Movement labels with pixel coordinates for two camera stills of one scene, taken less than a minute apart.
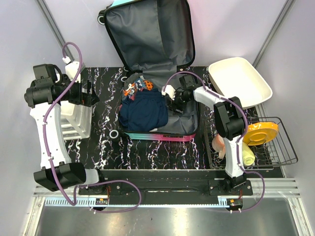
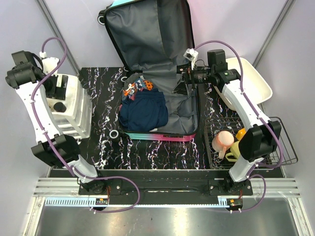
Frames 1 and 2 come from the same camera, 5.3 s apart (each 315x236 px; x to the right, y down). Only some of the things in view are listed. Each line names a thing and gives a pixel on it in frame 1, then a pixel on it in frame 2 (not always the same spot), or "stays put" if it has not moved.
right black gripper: (175, 103) → (181, 87)
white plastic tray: (238, 77) stays put
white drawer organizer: (76, 121) stays put
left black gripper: (88, 99) → (57, 92)
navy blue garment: (147, 111) stays put
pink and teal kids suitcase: (155, 39) stays put
